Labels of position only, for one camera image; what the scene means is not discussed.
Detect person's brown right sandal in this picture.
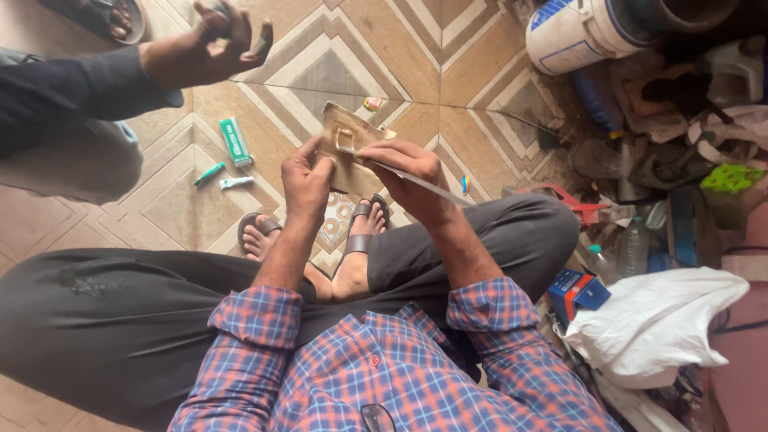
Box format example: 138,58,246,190
331,193,391,283

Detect person's brown left sandal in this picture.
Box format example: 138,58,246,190
238,212,284,262

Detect blue plastic bottle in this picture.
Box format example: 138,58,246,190
569,68,625,140

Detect person's dark grey trousers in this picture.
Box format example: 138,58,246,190
0,192,581,432

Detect black eyeglasses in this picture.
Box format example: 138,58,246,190
360,403,397,432

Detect red metal clamp tool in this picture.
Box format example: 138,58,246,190
503,182,614,229

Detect thin grey metal blade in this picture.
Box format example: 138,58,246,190
353,150,473,207

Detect white plastic bag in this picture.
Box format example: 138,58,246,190
563,266,751,390

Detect green and white glue box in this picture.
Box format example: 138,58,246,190
218,116,253,168

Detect blue cardboard box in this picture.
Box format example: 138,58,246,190
546,268,612,326

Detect white plastic bucket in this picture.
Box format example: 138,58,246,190
526,0,662,76

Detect bright green plastic item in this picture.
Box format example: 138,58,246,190
700,162,768,194

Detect person's right hand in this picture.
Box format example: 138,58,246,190
357,139,461,227

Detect heap of workshop clutter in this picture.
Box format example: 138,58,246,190
537,33,768,283

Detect person's brown sandal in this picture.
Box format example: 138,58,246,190
331,193,391,283
238,212,284,262

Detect clear bottle with teal cap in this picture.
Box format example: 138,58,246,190
587,244,623,286

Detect clear plastic bottle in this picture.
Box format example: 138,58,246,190
617,216,652,278

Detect person's plaid shirt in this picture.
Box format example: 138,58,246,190
168,276,625,432

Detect green tube cap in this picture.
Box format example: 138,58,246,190
192,162,227,188

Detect person's left hand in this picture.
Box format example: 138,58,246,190
281,136,337,227

